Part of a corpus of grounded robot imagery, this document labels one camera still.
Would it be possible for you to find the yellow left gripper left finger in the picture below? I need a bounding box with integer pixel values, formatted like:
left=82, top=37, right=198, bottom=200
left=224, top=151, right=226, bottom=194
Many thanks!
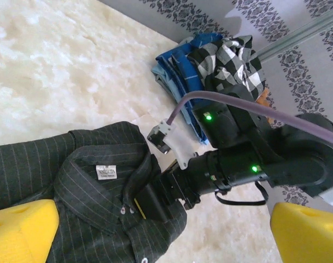
left=0, top=199, right=59, bottom=263

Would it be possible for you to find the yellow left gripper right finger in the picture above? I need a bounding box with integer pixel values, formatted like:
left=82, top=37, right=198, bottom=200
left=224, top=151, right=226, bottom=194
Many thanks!
left=270, top=202, right=333, bottom=263

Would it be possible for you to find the dark pinstriped long sleeve shirt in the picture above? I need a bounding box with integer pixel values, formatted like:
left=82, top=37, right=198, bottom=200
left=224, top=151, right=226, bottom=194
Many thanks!
left=0, top=121, right=188, bottom=263

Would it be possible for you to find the dark blue folded shirt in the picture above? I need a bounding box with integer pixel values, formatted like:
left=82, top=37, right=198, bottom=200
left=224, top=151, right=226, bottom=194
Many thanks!
left=156, top=32, right=224, bottom=138

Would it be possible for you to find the black white checkered shirt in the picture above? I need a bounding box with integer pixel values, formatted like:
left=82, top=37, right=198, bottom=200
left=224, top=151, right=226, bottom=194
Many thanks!
left=188, top=35, right=266, bottom=102

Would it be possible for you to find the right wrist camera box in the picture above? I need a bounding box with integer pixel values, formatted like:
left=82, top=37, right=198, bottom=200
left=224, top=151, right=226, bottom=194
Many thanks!
left=146, top=117, right=197, bottom=169

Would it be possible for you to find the thin black cable loop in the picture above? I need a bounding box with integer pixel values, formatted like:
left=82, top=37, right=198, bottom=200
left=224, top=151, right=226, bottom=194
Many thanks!
left=214, top=180, right=267, bottom=206

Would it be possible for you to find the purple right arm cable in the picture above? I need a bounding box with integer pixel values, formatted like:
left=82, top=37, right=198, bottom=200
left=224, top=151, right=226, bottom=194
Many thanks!
left=168, top=92, right=333, bottom=147

